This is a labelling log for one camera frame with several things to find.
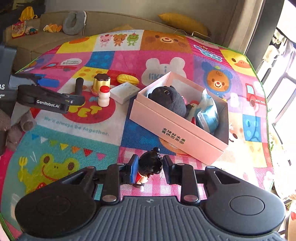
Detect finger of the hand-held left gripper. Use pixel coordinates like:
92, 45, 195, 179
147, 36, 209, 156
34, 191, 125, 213
13, 74, 61, 88
16, 85, 86, 114

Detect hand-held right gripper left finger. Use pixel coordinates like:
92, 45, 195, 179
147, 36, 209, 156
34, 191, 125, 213
74, 155, 139, 203

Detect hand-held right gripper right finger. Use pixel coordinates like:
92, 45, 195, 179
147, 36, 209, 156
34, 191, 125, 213
163, 155, 243, 205

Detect black-haired doll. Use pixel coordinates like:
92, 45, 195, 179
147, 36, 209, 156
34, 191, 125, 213
135, 147, 163, 193

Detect black cylinder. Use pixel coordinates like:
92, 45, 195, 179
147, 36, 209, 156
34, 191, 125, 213
74, 78, 84, 95

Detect pink cardboard box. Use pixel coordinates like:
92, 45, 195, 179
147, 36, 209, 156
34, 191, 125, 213
129, 71, 229, 166

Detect yellow and brown pudding toy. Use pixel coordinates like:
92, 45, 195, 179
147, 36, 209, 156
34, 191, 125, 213
91, 74, 111, 96

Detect small white toy bottle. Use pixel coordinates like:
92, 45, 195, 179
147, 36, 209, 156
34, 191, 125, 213
98, 86, 110, 107

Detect blue and white plastic packet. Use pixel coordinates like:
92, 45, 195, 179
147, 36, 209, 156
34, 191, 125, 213
194, 88, 220, 133

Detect black plush toy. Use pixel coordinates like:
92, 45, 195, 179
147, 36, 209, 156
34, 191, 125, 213
147, 85, 188, 118

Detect grey plastic box with plug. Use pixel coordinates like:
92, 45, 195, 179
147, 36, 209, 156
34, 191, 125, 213
110, 82, 139, 104

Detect yellow toy corn cob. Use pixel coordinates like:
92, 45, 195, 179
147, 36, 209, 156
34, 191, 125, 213
116, 74, 139, 86

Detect person's left hand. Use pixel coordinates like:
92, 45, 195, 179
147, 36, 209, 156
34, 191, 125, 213
6, 112, 37, 151

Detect yellow and orange plush toy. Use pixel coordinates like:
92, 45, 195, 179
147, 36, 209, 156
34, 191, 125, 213
43, 23, 63, 33

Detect grey neck pillow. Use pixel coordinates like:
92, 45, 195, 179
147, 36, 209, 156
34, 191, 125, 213
62, 10, 86, 36

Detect beige sofa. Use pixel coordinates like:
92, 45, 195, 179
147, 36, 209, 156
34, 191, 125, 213
3, 10, 232, 72

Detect colourful cartoon printed mat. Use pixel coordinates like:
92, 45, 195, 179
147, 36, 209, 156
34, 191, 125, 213
0, 29, 275, 239

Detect yellow pillow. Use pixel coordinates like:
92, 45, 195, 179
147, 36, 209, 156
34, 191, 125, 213
158, 13, 210, 37

